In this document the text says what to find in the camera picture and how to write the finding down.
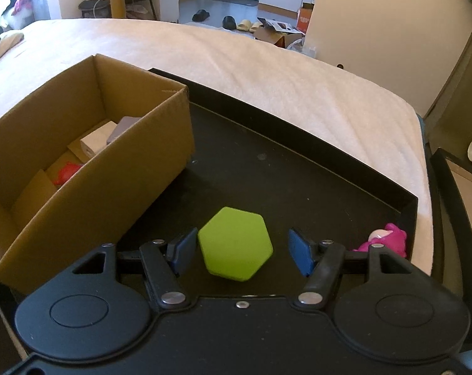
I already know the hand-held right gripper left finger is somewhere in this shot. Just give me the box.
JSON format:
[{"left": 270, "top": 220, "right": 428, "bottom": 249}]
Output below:
[{"left": 52, "top": 227, "right": 201, "bottom": 310}]

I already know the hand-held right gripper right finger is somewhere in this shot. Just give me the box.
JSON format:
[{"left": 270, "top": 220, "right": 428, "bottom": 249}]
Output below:
[{"left": 287, "top": 227, "right": 416, "bottom": 310}]

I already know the green hexagonal block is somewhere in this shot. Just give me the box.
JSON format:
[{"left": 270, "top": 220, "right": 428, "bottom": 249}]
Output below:
[{"left": 197, "top": 206, "right": 274, "bottom": 282}]

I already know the black tray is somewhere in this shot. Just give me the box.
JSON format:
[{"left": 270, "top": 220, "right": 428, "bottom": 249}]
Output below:
[{"left": 0, "top": 67, "right": 419, "bottom": 365}]

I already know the brown cardboard box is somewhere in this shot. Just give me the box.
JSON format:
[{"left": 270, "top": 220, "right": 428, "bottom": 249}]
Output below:
[{"left": 0, "top": 54, "right": 196, "bottom": 296}]

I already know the red toy figure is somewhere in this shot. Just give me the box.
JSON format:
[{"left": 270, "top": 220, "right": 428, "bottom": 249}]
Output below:
[{"left": 52, "top": 161, "right": 83, "bottom": 188}]

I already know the pink toy figure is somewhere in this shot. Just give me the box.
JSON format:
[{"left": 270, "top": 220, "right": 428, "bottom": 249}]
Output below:
[{"left": 351, "top": 222, "right": 408, "bottom": 259}]

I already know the grey block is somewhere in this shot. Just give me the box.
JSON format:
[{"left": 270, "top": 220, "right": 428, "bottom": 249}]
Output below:
[{"left": 106, "top": 116, "right": 143, "bottom": 145}]

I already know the white block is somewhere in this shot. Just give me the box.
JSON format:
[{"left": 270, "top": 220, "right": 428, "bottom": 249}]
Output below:
[{"left": 78, "top": 120, "right": 118, "bottom": 163}]

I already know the black side table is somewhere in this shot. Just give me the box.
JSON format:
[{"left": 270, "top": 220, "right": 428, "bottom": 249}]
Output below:
[{"left": 428, "top": 147, "right": 472, "bottom": 356}]

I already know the white bed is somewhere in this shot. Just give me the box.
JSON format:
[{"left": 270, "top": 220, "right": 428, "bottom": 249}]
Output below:
[{"left": 0, "top": 17, "right": 431, "bottom": 279}]

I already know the clear plastic bag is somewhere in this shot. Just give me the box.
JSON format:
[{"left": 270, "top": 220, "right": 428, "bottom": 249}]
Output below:
[{"left": 286, "top": 39, "right": 319, "bottom": 58}]

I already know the open cardboard box with papers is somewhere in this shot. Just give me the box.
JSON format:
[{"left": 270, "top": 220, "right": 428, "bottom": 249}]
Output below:
[{"left": 255, "top": 17, "right": 303, "bottom": 48}]

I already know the orange carton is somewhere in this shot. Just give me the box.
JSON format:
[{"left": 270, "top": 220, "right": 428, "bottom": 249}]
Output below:
[{"left": 297, "top": 3, "right": 314, "bottom": 34}]

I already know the beige pillow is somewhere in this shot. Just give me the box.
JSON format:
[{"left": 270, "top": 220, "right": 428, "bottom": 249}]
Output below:
[{"left": 0, "top": 30, "right": 26, "bottom": 60}]

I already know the pink cloth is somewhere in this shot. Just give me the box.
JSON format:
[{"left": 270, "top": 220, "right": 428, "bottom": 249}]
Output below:
[{"left": 12, "top": 0, "right": 34, "bottom": 17}]

